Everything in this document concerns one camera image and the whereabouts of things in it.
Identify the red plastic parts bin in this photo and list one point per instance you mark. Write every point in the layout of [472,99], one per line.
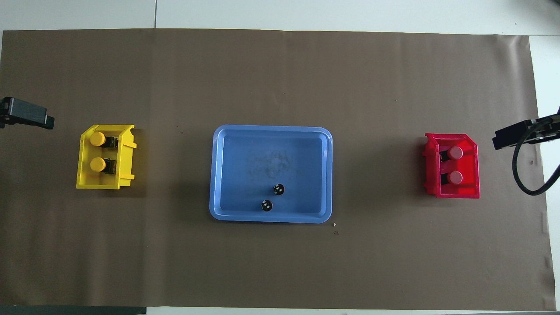
[470,166]

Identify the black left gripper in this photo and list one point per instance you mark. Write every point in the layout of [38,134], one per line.
[4,111]

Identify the brown paper table mat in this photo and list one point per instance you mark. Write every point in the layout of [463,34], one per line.
[175,262]

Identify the black cylindrical capacitor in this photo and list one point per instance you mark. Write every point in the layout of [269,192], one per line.
[266,205]
[278,189]

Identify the red push button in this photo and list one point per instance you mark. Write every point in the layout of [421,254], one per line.
[455,177]
[456,152]

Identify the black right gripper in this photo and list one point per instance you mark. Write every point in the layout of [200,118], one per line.
[551,129]

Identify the yellow push button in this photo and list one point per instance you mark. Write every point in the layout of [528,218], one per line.
[97,164]
[97,139]

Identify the blue plastic tray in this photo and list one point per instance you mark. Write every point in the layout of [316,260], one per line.
[245,175]

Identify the yellow plastic parts bin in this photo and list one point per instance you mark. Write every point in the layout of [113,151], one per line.
[127,153]

